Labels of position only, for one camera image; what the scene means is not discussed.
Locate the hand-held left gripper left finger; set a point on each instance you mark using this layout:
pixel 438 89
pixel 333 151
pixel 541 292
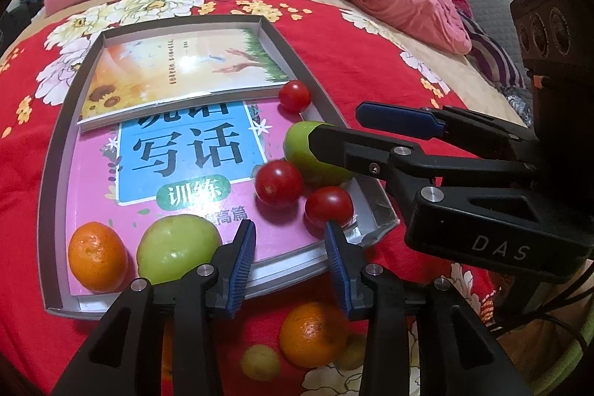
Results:
pixel 241 270

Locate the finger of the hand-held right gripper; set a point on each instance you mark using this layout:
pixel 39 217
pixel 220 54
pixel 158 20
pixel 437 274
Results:
pixel 394 116
pixel 352 150

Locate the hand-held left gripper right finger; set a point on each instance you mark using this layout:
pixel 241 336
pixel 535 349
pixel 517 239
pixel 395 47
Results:
pixel 338 270

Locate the green apple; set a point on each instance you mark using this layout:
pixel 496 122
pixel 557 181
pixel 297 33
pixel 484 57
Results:
pixel 297 154

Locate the red cherry tomato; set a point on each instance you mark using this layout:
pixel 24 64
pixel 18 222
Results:
pixel 294 96
pixel 328 205
pixel 278 183

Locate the green mango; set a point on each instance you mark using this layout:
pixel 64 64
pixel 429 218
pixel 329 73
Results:
pixel 178 245

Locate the orange tangerine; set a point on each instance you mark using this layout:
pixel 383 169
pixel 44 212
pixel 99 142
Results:
pixel 97 257
pixel 313 334

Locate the small yellowish round fruit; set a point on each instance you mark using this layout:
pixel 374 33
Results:
pixel 260 361
pixel 350 352

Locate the shallow grey cardboard box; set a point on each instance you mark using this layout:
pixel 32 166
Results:
pixel 69 108

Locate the red floral blanket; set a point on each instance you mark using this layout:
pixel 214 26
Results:
pixel 371 66

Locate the striped pillow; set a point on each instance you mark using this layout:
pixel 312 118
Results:
pixel 492 57

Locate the pink book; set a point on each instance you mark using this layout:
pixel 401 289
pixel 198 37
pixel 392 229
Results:
pixel 93 192

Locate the sunflower cover book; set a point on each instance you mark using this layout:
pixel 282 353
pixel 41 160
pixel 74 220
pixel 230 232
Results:
pixel 153 71

